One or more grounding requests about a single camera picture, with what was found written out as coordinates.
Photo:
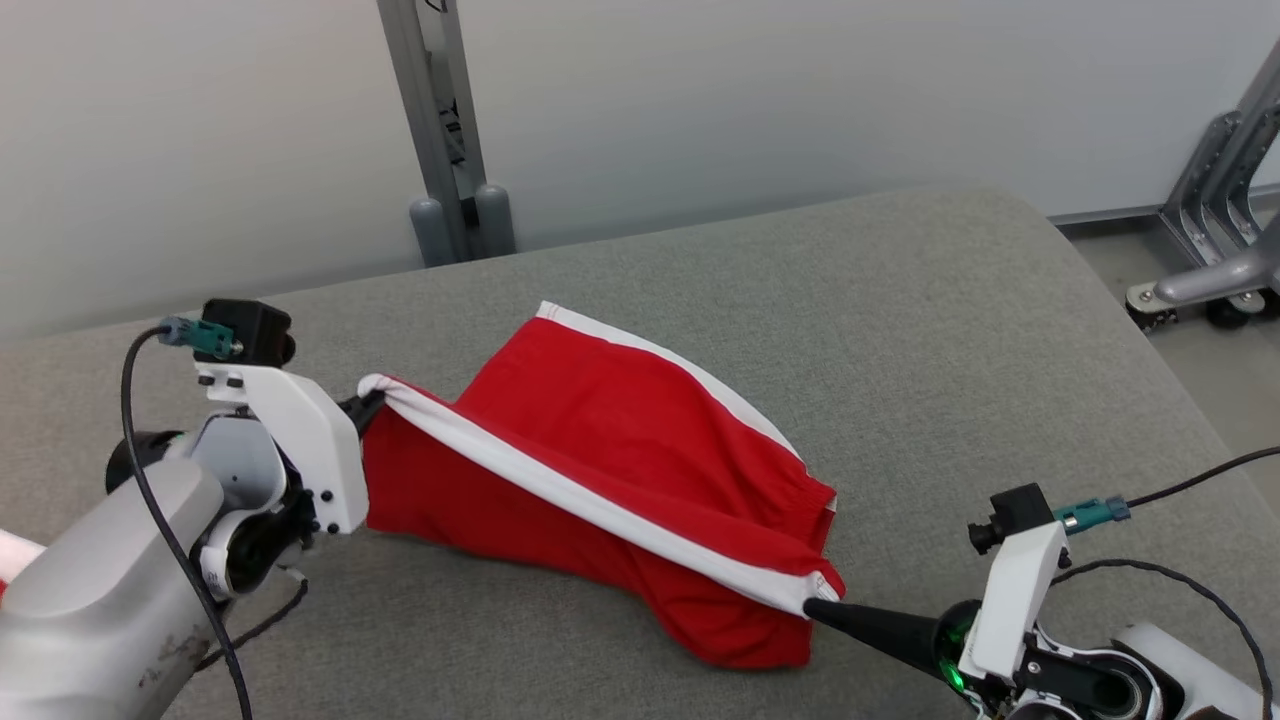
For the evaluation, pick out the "red shorts with white stripes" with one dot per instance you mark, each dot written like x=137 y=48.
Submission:
x=600 y=430

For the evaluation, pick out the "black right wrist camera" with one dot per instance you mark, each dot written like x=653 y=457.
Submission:
x=1015 y=515

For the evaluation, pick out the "grey wheeled stand leg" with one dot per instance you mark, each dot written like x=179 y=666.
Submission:
x=1210 y=200

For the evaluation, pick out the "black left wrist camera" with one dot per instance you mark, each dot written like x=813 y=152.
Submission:
x=250 y=330

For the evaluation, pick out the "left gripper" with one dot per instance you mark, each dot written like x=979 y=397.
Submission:
x=310 y=440

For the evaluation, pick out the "grey metal post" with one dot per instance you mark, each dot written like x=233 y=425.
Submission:
x=430 y=120

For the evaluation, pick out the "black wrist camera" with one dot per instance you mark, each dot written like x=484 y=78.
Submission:
x=1015 y=515
x=250 y=330

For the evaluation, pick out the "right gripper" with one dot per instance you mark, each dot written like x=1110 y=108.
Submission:
x=1010 y=600

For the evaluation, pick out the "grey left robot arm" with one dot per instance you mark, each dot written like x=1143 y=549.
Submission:
x=100 y=600

